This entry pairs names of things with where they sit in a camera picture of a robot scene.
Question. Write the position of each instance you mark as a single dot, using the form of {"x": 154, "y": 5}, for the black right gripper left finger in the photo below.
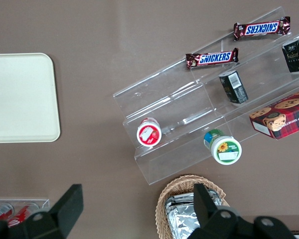
{"x": 64, "y": 211}

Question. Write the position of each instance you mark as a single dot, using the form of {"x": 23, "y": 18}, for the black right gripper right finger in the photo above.
{"x": 211, "y": 214}

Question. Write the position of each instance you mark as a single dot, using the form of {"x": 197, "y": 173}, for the oval light wicker basket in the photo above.
{"x": 164, "y": 199}

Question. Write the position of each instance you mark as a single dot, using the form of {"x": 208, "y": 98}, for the beige rectangular tray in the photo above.
{"x": 22, "y": 99}

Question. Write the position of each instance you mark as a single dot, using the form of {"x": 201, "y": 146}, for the clear acrylic bottle rack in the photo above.
{"x": 43, "y": 202}

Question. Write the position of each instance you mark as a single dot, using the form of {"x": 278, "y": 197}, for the silver foil container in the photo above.
{"x": 182, "y": 219}

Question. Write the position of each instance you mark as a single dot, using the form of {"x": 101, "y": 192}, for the green lid white cup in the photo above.
{"x": 225, "y": 150}

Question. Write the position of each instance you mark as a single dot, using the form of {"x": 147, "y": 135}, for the red lid white cup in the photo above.
{"x": 148, "y": 134}

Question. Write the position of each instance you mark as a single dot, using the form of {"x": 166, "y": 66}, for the clear acrylic stepped stand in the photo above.
{"x": 184, "y": 107}

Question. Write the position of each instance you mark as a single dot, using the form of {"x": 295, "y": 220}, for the red plaid cookie box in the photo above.
{"x": 281, "y": 119}

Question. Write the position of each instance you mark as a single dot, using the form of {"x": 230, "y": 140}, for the small black carton box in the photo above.
{"x": 234, "y": 87}
{"x": 296, "y": 56}

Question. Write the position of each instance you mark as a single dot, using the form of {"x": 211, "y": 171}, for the Snickers chocolate bar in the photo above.
{"x": 213, "y": 58}
{"x": 261, "y": 28}

